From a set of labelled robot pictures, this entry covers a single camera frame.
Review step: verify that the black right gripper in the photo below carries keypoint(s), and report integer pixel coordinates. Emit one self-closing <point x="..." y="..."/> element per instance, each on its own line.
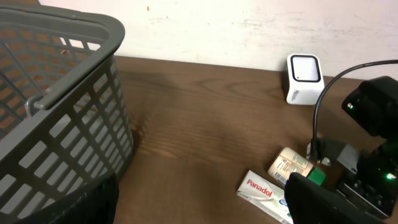
<point x="372" y="185"/>

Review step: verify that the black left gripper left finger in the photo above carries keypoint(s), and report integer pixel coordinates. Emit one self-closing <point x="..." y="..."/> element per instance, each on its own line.
<point x="92" y="203"/>

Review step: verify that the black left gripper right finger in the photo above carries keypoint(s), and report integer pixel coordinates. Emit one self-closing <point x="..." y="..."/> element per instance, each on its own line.
<point x="309" y="203"/>

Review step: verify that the green lid jar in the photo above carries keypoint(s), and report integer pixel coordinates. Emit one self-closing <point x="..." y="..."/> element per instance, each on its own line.
<point x="288" y="161"/>

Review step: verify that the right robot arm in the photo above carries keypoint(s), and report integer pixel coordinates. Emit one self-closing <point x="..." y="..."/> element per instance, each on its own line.
<point x="373" y="105"/>

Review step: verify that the white barcode scanner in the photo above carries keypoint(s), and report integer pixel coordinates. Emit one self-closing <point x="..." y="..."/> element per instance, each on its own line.
<point x="302" y="79"/>

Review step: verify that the white Panadol box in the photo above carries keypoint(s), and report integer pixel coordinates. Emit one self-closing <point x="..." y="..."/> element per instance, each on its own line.
<point x="265" y="196"/>

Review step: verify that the grey plastic basket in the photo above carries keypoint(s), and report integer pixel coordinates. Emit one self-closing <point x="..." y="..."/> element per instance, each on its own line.
<point x="64" y="121"/>

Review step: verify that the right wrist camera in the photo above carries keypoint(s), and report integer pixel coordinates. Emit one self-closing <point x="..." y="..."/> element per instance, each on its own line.
<point x="324" y="151"/>

